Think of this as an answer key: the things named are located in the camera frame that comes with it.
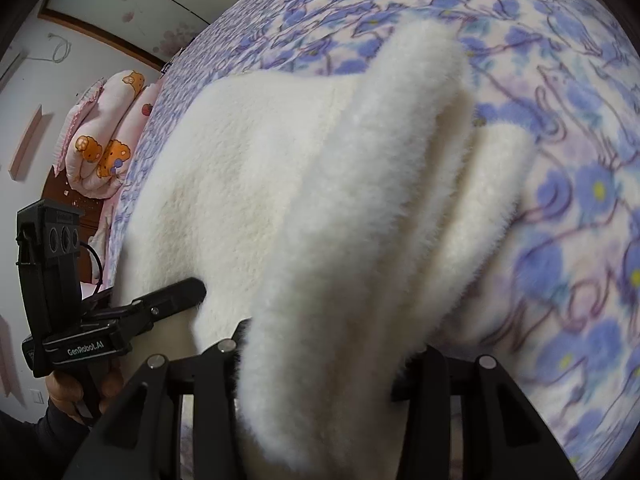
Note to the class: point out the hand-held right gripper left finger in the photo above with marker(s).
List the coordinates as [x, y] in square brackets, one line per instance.
[220, 375]

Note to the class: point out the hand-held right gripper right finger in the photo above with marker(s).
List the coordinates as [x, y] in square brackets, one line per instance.
[431, 380]

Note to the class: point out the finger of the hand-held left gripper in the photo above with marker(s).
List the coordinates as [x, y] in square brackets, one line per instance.
[172, 296]

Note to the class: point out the white fuzzy cardigan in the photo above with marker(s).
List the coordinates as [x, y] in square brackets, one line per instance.
[310, 220]

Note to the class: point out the person's left forearm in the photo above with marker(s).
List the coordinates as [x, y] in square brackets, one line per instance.
[35, 445]

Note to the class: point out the person's left hand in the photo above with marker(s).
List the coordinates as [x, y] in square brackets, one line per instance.
[62, 392]

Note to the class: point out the dark wooden headboard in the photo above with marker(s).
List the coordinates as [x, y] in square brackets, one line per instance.
[60, 195]

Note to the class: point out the rolled pink bear-print quilt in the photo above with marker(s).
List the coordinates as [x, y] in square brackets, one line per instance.
[105, 145]

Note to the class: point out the blue floral fleece blanket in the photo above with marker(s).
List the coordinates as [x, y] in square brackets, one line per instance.
[575, 185]

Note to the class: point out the floral sliding-door wardrobe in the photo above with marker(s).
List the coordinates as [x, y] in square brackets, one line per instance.
[150, 0]

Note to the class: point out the white wall socket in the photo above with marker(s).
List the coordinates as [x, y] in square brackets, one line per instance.
[35, 396]

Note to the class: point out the pink wall shelf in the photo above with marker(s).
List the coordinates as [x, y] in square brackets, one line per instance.
[30, 142]

